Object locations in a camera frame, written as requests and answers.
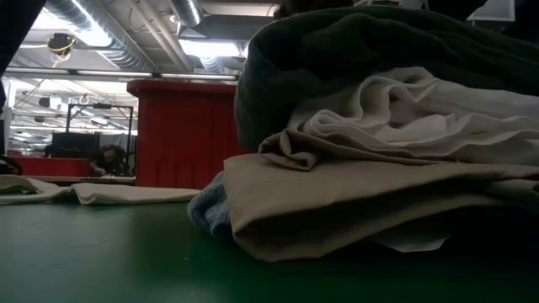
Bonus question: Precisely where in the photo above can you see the blue white striped towel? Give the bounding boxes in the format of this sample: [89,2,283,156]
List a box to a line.
[187,171,233,239]

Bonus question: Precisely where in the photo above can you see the beige trousers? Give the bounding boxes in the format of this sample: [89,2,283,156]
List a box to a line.
[221,128,539,263]

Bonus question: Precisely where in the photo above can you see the dark green garment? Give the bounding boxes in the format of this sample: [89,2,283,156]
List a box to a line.
[233,6,539,152]

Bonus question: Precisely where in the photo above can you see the white garment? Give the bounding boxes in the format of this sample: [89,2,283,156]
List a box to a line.
[288,66,539,167]

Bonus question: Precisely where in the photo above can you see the white printed tote bag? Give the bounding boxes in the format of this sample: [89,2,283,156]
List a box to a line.
[0,174,201,206]

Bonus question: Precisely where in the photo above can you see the red plastic laundry bin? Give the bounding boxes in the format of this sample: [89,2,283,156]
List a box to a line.
[126,79,250,190]

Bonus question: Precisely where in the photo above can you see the red storage bin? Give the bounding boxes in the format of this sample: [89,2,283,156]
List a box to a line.
[7,155,92,178]

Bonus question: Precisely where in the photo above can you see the person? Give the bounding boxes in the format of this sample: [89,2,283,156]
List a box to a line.
[88,144,127,178]

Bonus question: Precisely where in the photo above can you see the long ceiling light bar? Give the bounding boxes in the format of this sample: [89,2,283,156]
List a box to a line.
[3,66,239,83]

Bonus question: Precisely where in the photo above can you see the green work mat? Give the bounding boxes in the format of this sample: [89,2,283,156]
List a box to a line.
[0,200,539,303]

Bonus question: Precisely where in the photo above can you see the black monitor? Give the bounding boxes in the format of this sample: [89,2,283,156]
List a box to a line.
[51,131,102,160]

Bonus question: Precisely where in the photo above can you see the white ceiling panel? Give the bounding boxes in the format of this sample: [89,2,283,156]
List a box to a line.
[467,0,515,23]

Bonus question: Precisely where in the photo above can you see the silver ventilation duct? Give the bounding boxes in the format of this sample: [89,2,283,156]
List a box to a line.
[168,0,204,27]

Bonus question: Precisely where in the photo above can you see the black metal stand frame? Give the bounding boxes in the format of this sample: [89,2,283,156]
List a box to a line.
[66,102,135,178]

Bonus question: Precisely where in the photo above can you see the yellow ceiling cable reel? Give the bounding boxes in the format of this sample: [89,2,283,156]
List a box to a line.
[45,32,77,56]

